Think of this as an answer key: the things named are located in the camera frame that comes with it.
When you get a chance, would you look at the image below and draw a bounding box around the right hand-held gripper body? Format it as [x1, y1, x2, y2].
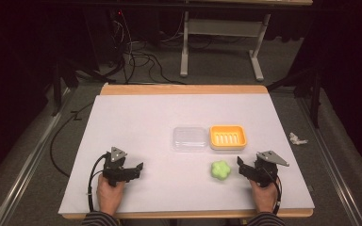
[244, 150, 290, 188]

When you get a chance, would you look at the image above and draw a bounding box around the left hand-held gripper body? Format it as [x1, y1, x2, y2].
[102, 146, 136, 188]

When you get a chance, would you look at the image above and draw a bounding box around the green flower-shaped soap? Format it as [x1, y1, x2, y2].
[210, 160, 232, 182]

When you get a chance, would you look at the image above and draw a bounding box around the yellow soap dish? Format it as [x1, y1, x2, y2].
[208, 124, 248, 151]

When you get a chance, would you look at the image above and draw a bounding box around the clear plastic container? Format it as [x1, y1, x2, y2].
[172, 125, 209, 153]

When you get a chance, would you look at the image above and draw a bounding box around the person's left hand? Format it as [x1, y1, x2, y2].
[96, 173, 126, 218]

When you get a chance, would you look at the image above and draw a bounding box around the person's right hand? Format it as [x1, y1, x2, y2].
[249, 177, 281, 214]

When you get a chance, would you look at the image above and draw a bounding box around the crumpled white paper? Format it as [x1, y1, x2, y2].
[288, 132, 309, 146]

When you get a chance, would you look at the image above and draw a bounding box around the person's right striped sleeve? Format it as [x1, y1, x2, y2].
[246, 211, 287, 226]

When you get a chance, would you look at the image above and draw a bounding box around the person's striped sleeve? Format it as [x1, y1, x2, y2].
[80, 210, 121, 226]
[246, 211, 287, 226]

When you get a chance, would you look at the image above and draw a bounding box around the white table mat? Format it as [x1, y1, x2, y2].
[58, 93, 316, 216]

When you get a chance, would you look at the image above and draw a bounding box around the person's left striped sleeve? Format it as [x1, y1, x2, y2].
[80, 210, 121, 226]

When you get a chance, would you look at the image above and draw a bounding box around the black metal stand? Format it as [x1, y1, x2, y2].
[50, 6, 107, 117]
[266, 62, 324, 129]

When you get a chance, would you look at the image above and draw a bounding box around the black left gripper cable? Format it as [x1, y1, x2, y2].
[86, 153, 111, 213]

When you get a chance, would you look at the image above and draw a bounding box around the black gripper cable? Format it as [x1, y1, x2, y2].
[262, 168, 283, 216]
[86, 153, 111, 213]

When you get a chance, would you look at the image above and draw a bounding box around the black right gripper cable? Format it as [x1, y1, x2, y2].
[262, 168, 283, 216]

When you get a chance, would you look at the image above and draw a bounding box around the black floor cable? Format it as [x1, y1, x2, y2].
[49, 102, 94, 179]

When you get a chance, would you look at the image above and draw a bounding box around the tangle of black cables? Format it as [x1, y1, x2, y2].
[102, 8, 189, 86]

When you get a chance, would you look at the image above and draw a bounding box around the grey metal desk frame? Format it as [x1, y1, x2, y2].
[179, 10, 272, 83]

